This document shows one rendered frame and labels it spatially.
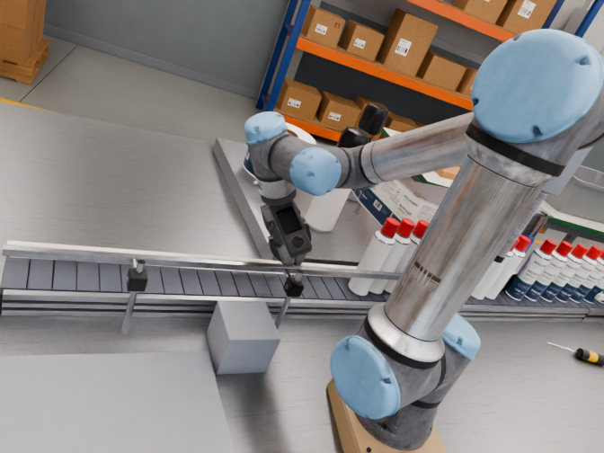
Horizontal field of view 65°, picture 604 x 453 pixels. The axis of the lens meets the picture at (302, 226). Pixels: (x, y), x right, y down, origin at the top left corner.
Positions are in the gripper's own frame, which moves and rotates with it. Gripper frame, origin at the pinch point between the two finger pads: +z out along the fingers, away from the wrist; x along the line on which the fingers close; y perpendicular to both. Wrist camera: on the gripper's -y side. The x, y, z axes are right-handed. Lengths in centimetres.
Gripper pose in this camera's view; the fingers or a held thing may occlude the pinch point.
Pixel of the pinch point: (296, 267)
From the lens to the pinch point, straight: 105.2
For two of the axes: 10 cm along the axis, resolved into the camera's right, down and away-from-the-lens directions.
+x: -9.3, 3.2, -1.8
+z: 1.3, 7.6, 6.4
